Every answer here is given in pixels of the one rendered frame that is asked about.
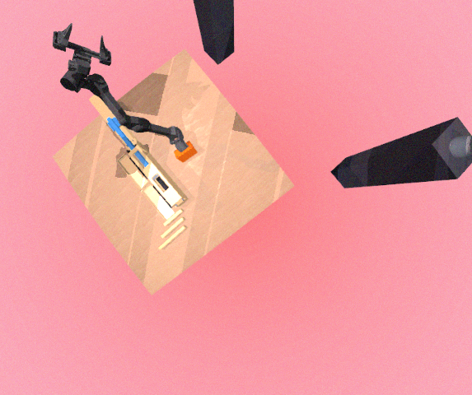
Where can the blue long bar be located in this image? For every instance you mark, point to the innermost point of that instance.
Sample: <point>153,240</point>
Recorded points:
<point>114,124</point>

